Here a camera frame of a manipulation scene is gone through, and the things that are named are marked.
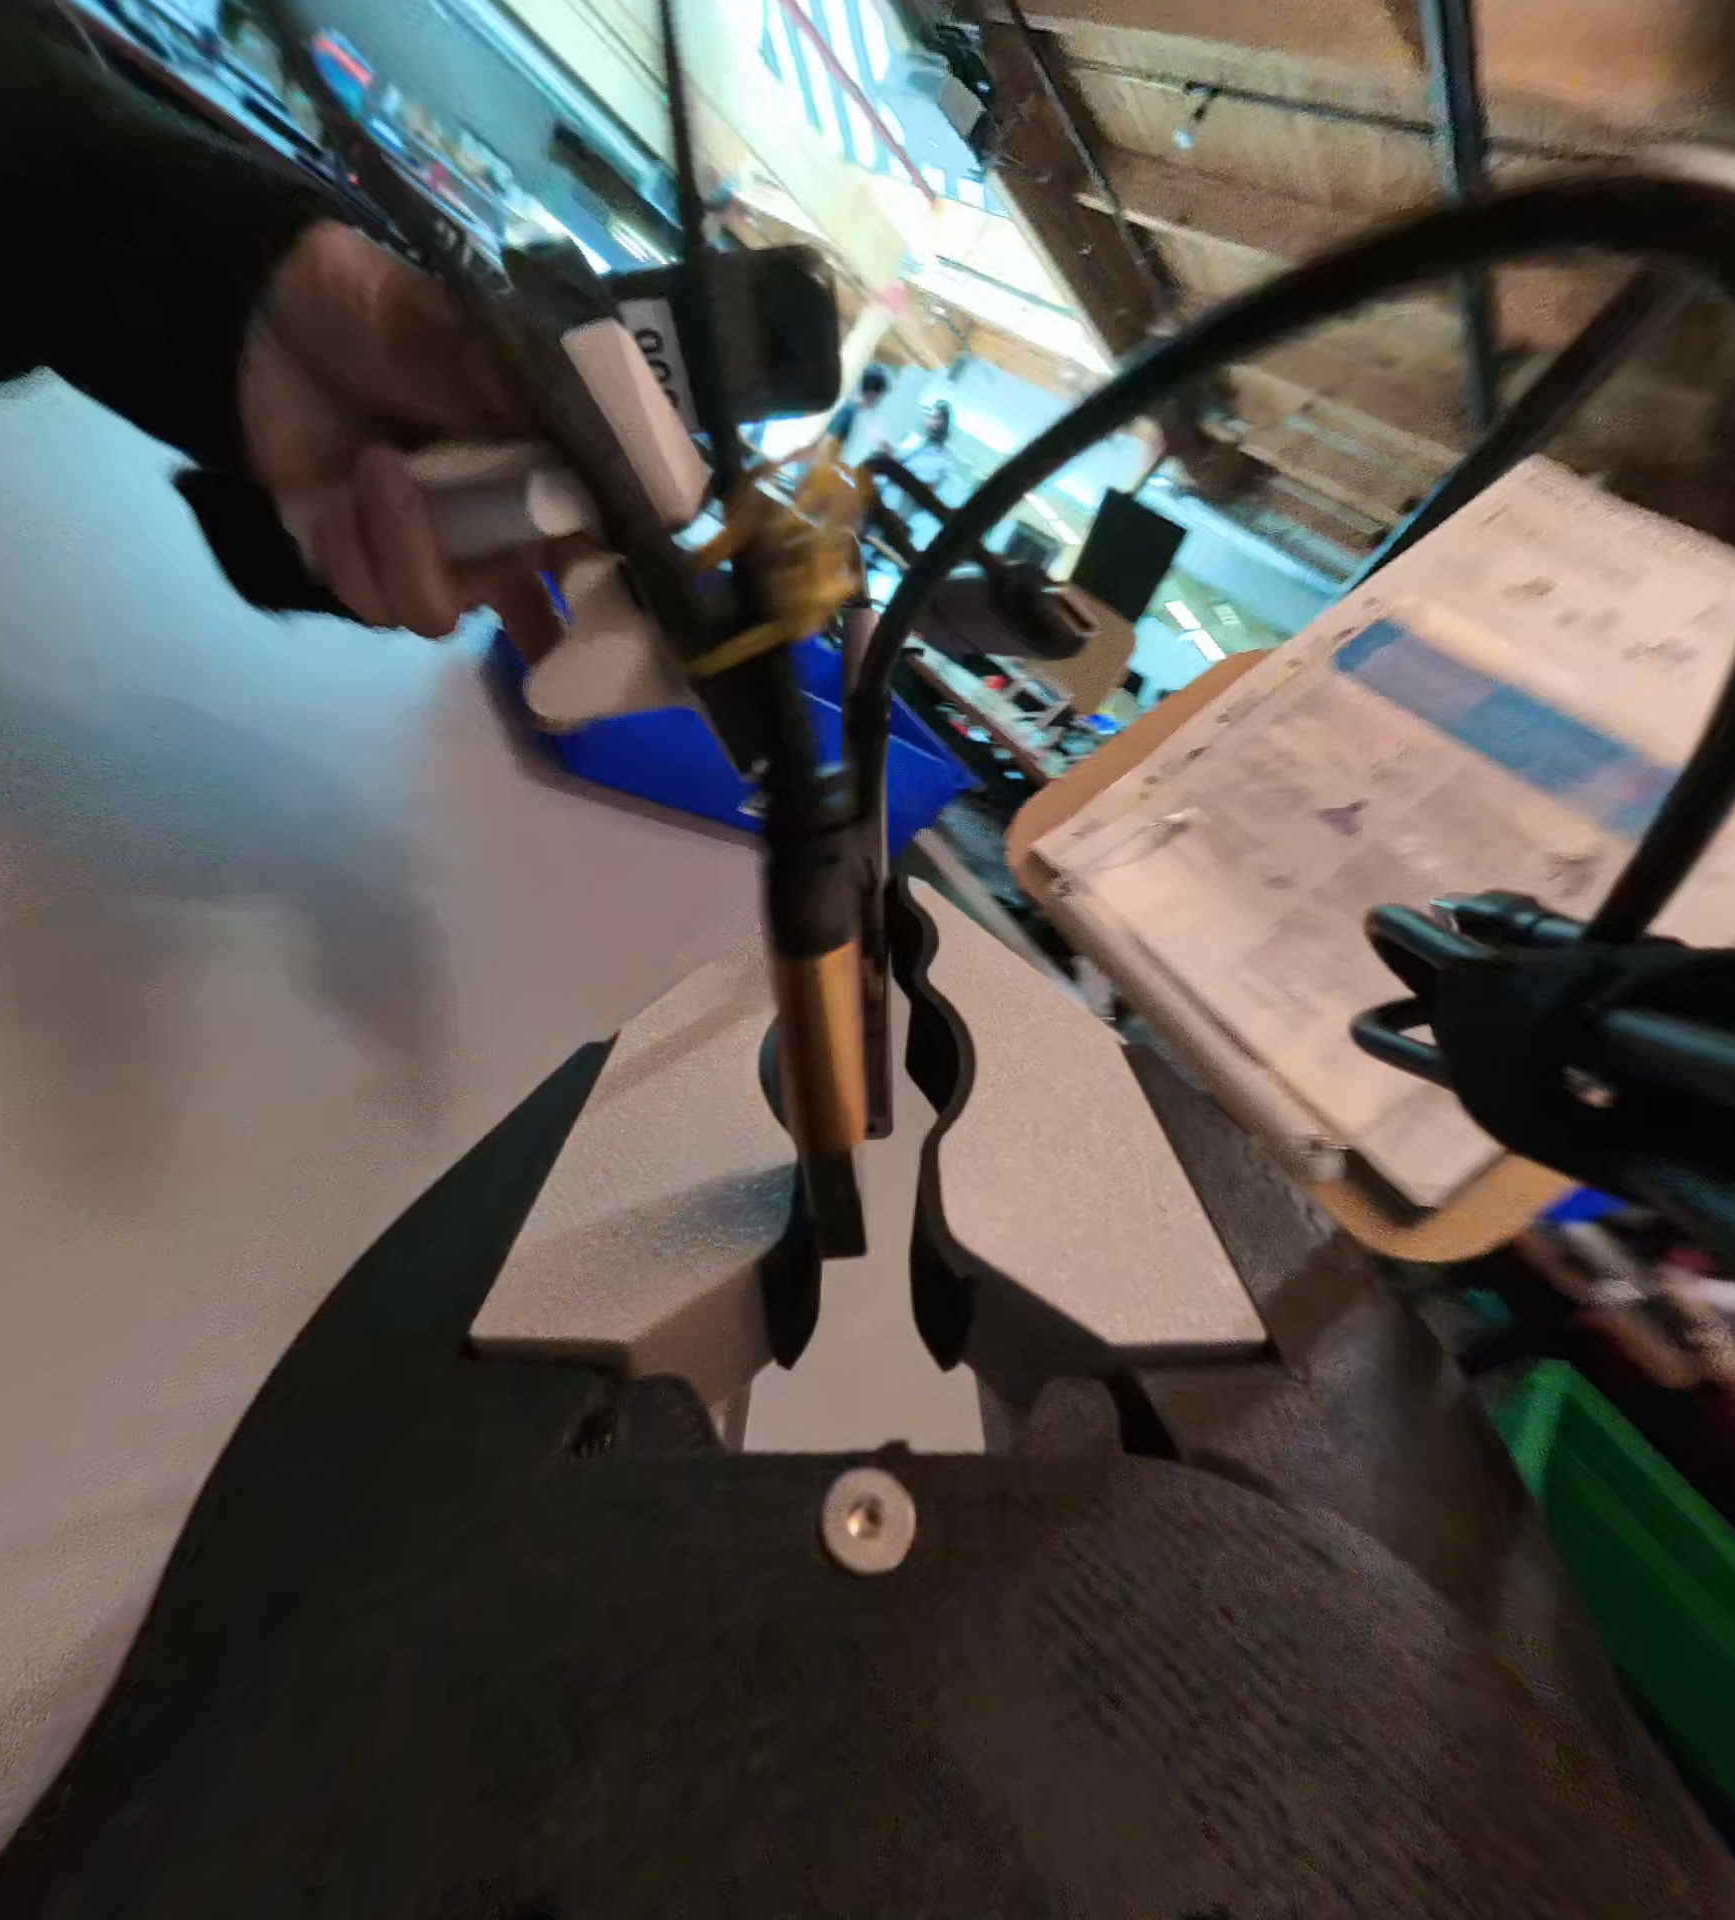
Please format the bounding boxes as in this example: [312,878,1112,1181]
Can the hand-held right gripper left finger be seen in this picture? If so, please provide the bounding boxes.
[469,958,822,1445]

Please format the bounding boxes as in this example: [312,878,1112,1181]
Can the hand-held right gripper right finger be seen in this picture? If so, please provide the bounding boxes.
[888,875,1267,1393]

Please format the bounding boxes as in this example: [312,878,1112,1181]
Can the black cable orange plugs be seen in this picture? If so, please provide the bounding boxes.
[754,164,1735,1293]

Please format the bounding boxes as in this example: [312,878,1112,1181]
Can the blue plastic bin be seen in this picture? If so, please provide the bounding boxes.
[482,591,981,842]

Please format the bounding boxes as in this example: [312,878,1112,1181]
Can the green plastic bin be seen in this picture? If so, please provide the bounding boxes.
[1492,1357,1735,1908]

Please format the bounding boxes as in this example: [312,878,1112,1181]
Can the person's left forearm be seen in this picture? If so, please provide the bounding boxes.
[0,0,359,618]

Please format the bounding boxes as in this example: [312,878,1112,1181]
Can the person's left hand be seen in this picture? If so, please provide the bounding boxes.
[239,223,570,666]

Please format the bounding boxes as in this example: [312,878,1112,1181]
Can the yellow twist tie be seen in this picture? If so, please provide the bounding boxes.
[689,461,871,680]

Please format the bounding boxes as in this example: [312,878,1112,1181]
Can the black panel wooden stand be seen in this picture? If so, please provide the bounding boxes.
[913,486,1186,713]

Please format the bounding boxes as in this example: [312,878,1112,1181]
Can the document stand with instruction sheet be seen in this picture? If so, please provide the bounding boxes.
[1031,454,1735,1208]

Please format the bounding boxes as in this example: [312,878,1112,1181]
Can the black metal post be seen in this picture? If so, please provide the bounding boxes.
[1418,0,1503,429]

